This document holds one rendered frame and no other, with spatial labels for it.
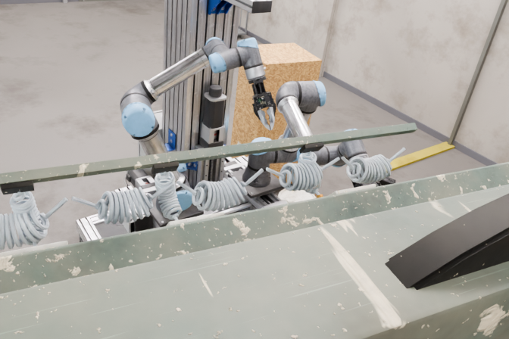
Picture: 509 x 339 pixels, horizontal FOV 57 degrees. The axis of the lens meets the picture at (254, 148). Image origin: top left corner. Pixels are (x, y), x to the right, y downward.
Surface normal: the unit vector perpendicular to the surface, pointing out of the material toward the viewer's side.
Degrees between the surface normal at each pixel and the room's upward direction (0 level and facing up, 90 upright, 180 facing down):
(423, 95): 90
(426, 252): 25
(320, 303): 0
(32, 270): 36
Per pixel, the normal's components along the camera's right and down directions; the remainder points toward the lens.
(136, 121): 0.26, 0.40
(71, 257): 0.33, -0.40
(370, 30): -0.81, 0.21
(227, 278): 0.11, -0.86
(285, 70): 0.46, 0.49
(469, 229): -0.19, -0.77
